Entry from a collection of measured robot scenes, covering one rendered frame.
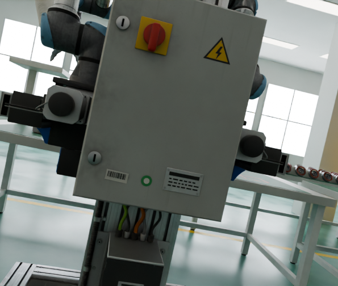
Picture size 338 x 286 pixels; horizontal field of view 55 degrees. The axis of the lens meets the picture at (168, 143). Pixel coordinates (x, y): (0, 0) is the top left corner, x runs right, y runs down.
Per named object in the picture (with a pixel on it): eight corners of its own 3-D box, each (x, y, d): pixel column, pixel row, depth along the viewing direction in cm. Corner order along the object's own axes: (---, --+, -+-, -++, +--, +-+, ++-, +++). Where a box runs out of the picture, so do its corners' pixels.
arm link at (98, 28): (111, 63, 120) (119, 26, 119) (74, 53, 116) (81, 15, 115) (108, 67, 131) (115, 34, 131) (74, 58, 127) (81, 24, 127)
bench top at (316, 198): (334, 207, 192) (337, 200, 191) (-62, 129, 164) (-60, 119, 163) (265, 177, 292) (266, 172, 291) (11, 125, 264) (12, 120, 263)
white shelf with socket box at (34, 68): (50, 130, 234) (62, 68, 232) (-4, 120, 229) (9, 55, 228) (60, 129, 269) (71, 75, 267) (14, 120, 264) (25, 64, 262)
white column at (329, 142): (332, 224, 521) (382, 20, 507) (306, 220, 515) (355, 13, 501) (314, 215, 570) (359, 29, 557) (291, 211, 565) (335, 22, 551)
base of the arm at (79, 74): (107, 89, 118) (113, 62, 118) (65, 79, 116) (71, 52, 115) (109, 92, 133) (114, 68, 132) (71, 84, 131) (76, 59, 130)
